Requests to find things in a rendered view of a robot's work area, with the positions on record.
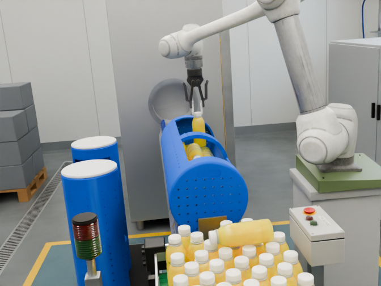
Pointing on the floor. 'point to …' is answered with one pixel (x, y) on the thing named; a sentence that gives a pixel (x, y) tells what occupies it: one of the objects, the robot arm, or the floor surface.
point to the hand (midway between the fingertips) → (197, 108)
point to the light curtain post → (225, 52)
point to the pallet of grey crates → (20, 142)
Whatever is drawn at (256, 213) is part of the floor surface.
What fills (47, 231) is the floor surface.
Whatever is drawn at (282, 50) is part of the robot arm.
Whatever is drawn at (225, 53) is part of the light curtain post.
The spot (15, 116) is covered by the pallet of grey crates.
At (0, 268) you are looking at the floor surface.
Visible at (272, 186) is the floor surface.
